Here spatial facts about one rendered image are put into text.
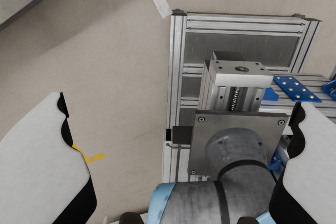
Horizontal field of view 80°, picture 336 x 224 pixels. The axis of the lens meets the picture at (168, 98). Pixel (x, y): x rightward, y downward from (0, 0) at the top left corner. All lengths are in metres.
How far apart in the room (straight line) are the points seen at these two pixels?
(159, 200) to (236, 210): 0.14
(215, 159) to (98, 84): 1.35
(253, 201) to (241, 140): 0.14
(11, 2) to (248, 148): 0.85
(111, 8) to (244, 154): 1.25
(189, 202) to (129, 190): 2.21
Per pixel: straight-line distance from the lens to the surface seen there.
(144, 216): 2.76
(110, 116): 1.86
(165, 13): 0.58
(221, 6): 1.47
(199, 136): 0.53
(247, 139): 0.51
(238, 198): 0.42
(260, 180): 0.46
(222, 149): 0.51
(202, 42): 1.28
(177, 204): 0.41
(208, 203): 0.41
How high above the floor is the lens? 1.43
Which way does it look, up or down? 59 degrees down
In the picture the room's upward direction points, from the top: 178 degrees counter-clockwise
